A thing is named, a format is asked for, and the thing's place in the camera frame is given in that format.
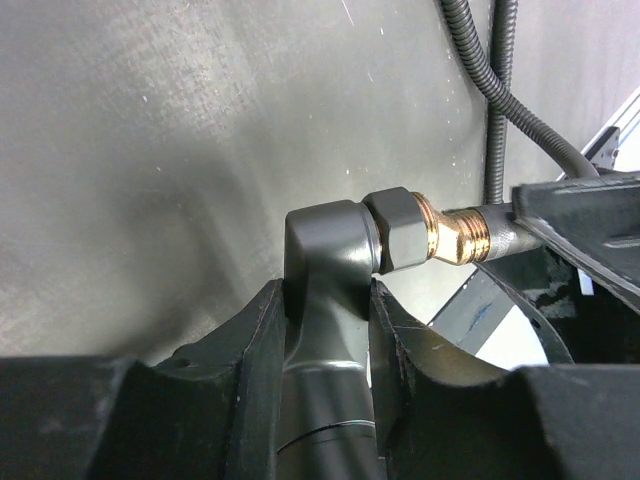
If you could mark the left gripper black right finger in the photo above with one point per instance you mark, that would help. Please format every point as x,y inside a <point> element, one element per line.
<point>500,420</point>

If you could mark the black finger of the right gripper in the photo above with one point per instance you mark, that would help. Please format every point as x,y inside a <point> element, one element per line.
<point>523,277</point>
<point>593,223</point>

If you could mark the black fitting with brass connectors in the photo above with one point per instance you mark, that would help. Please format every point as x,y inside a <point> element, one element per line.
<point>368,391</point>

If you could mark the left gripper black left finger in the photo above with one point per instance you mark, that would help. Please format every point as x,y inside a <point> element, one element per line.
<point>210,411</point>

